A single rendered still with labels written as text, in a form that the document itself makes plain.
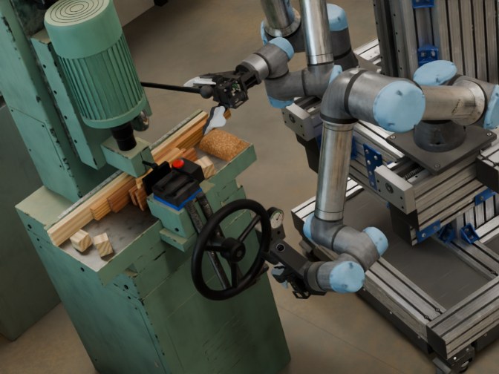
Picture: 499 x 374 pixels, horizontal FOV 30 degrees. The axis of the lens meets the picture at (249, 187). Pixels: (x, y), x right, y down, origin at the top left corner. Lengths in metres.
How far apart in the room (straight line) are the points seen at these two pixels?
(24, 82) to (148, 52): 2.57
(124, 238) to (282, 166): 1.64
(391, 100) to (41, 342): 1.97
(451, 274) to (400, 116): 1.11
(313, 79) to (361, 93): 0.46
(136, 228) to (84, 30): 0.56
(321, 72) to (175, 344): 0.89
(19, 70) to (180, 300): 0.78
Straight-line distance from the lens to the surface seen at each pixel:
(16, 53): 2.48
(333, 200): 2.29
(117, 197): 2.53
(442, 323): 2.95
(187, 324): 2.72
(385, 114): 2.08
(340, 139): 2.23
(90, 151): 2.58
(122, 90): 2.35
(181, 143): 2.66
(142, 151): 2.51
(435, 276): 3.11
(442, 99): 2.27
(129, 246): 2.43
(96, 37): 2.27
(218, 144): 2.62
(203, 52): 4.93
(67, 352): 3.53
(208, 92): 2.33
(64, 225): 2.51
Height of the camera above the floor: 2.45
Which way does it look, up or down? 39 degrees down
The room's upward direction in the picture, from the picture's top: 15 degrees counter-clockwise
